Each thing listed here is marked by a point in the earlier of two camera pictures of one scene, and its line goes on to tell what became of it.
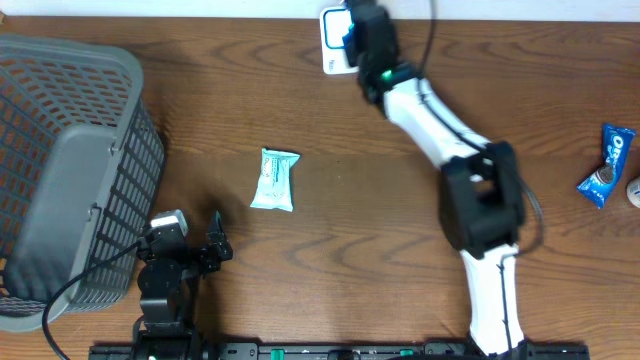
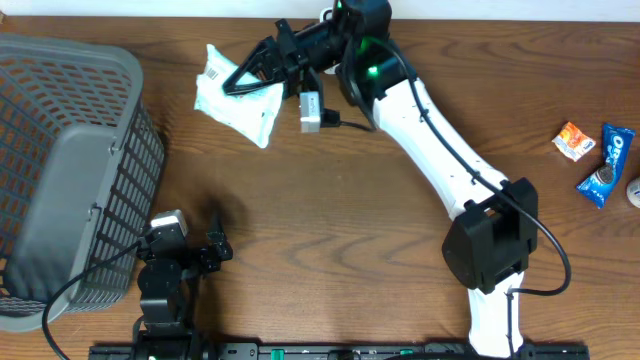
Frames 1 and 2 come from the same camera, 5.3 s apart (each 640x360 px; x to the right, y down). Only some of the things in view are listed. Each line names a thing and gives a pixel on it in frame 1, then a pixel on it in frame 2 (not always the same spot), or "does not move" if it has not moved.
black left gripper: (209, 263) does not move
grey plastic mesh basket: (81, 163) does not move
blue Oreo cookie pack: (615, 144) does not move
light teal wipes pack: (274, 187) → (251, 114)
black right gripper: (353, 49) → (272, 55)
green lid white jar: (633, 191) does not move
